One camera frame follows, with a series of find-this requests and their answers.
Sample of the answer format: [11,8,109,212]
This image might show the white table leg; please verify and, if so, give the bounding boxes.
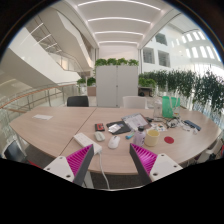
[84,170,97,190]

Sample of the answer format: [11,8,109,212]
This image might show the black notebook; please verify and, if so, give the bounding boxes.
[105,119,132,136]

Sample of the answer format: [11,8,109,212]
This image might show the small grey-white computer mouse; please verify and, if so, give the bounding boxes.
[93,130,106,142]

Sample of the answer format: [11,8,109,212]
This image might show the pale yellow mug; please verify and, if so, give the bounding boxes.
[144,128,161,148]

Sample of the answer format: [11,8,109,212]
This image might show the black tangled cables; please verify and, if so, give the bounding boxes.
[166,117,183,129]

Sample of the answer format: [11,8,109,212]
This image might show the colourful sticker sheet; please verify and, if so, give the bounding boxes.
[149,122,168,132]

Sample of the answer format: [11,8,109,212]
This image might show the glass railing wooden handrail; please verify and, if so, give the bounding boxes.
[0,82,79,113]

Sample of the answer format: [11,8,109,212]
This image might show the planter box with plants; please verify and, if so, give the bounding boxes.
[76,76,97,97]

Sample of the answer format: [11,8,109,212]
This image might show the white cabinet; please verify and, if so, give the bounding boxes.
[95,64,139,108]

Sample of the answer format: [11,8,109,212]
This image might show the black office chair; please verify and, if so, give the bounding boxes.
[66,95,90,108]
[3,139,34,166]

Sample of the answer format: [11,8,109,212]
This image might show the green tote bag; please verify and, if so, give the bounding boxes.
[161,95,181,119]

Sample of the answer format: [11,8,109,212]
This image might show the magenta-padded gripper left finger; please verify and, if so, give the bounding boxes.
[43,143,95,187]

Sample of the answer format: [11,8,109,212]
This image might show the flat round red coaster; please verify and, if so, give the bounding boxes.
[163,135,175,145]

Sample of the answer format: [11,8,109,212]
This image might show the printed magazine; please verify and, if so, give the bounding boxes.
[121,112,149,132]

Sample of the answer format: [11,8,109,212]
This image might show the green hedge plant row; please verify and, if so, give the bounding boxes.
[138,69,224,113]

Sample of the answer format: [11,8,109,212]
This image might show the green plants atop cabinet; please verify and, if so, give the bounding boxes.
[94,57,140,67]

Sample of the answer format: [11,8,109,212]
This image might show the small black and red box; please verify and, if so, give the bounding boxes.
[94,122,106,132]

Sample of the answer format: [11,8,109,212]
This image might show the ceiling strip lights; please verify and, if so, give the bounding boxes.
[77,0,162,46]

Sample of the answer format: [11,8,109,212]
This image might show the white paper sheet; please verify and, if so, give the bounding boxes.
[32,114,54,121]

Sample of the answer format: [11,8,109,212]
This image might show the purple drink bottle black cap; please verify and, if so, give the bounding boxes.
[132,125,147,148]

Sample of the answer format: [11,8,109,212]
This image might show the clear shaker bottle white lid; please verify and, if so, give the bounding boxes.
[152,96,163,118]

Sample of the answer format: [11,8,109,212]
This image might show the white power strip cable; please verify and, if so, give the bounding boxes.
[98,151,111,190]

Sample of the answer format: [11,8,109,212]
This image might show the white power strip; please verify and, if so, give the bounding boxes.
[73,132,103,155]

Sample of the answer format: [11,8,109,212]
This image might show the white chair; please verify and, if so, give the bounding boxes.
[196,133,224,164]
[122,95,148,110]

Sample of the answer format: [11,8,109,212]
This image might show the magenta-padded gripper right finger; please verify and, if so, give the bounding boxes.
[129,143,184,185]

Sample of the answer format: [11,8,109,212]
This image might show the white computer mouse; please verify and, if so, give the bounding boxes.
[107,134,122,150]

